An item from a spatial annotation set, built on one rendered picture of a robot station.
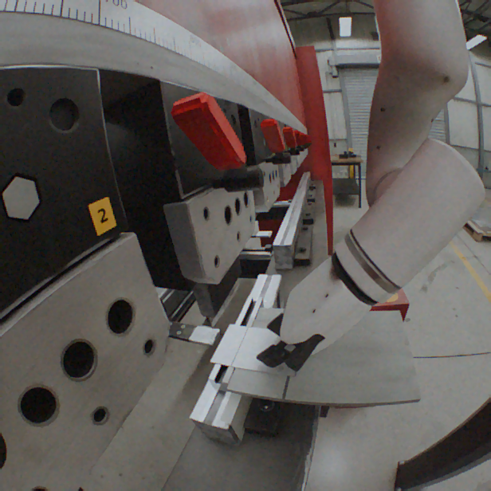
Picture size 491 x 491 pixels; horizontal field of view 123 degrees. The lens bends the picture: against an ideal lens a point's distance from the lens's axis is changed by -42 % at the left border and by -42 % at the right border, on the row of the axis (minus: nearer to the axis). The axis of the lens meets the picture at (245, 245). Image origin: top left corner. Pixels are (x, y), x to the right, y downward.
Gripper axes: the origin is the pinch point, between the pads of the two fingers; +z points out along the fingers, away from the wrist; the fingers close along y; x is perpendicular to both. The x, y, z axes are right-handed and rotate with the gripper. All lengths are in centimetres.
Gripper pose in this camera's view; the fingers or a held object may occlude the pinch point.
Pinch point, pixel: (276, 340)
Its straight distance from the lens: 34.2
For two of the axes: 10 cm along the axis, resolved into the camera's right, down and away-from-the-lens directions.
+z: -5.1, 6.8, 5.3
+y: -3.0, 4.4, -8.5
